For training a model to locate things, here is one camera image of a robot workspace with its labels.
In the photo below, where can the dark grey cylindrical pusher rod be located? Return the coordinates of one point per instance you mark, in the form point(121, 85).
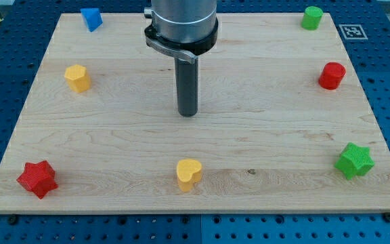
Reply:
point(186, 75)

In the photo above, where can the black clamp ring with lever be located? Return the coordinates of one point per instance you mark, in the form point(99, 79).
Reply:
point(187, 52)

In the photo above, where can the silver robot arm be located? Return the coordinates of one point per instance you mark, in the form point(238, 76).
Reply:
point(183, 30)

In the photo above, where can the red star block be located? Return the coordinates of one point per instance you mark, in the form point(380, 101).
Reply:
point(38, 178)

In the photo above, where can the green star block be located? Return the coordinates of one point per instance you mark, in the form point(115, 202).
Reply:
point(354, 161)

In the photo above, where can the yellow heart block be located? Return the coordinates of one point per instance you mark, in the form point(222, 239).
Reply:
point(189, 172)

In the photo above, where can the blue triangular block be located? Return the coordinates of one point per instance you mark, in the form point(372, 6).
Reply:
point(92, 18)

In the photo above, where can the light wooden board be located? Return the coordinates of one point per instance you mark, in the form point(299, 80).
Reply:
point(267, 134)

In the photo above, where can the yellow hexagon block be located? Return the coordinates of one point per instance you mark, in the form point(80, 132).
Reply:
point(77, 78)

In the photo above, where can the green cylinder block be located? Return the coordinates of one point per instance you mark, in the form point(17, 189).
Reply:
point(311, 18)

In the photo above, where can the red cylinder block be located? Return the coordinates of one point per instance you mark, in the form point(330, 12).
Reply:
point(332, 75)

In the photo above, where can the white fiducial marker tag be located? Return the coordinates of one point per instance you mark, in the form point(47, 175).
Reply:
point(353, 32)

